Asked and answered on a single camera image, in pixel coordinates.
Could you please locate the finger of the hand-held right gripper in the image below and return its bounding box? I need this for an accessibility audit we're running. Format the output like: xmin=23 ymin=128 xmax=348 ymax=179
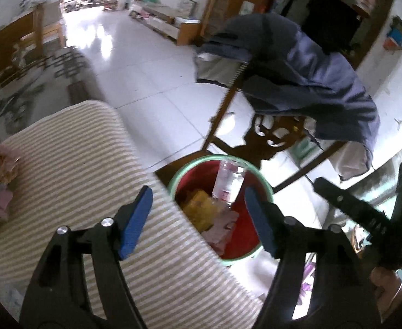
xmin=313 ymin=177 xmax=390 ymax=244

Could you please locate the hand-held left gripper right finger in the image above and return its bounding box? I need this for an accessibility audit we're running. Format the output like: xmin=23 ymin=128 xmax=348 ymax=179
xmin=244 ymin=187 xmax=383 ymax=329

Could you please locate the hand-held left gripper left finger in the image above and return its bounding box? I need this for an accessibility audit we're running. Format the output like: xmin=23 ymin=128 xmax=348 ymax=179
xmin=19 ymin=185 xmax=154 ymax=329

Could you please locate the red bucket with green rim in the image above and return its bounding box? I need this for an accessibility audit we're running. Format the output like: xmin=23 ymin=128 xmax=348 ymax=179
xmin=168 ymin=155 xmax=274 ymax=266

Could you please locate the paper wrapper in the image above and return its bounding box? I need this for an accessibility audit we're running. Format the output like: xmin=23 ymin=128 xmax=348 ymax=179
xmin=201 ymin=211 xmax=240 ymax=256

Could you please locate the clear plastic bottle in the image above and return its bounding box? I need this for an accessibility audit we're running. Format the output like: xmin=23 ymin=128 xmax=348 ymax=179
xmin=212 ymin=159 xmax=246 ymax=207

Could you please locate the orange snack box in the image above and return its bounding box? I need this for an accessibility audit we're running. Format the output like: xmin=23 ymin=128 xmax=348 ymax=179
xmin=182 ymin=189 xmax=220 ymax=232

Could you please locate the person's right hand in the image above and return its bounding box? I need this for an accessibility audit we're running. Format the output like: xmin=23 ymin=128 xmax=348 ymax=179
xmin=370 ymin=265 xmax=402 ymax=302

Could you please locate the purple floral cloth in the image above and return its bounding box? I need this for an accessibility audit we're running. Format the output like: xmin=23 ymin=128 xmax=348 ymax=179
xmin=292 ymin=264 xmax=316 ymax=316

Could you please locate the beige striped table cloth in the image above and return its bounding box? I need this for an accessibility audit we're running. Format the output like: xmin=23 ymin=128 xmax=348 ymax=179
xmin=0 ymin=100 xmax=265 ymax=329

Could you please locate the wooden chair with blue clothes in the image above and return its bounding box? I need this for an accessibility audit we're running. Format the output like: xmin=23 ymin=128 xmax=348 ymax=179
xmin=192 ymin=14 xmax=381 ymax=180

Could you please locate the grey patterned rug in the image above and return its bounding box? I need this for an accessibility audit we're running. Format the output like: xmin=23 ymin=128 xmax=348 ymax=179
xmin=0 ymin=46 xmax=100 ymax=134

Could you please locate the white low cabinet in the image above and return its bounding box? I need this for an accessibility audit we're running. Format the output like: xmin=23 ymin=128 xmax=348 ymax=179
xmin=129 ymin=2 xmax=202 ymax=47

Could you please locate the wooden bench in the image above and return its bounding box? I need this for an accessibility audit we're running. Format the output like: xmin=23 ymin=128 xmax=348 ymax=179
xmin=0 ymin=2 xmax=66 ymax=86

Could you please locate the wooden lattice partition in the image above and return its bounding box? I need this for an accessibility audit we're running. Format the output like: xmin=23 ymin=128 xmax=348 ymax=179
xmin=201 ymin=0 xmax=291 ymax=45

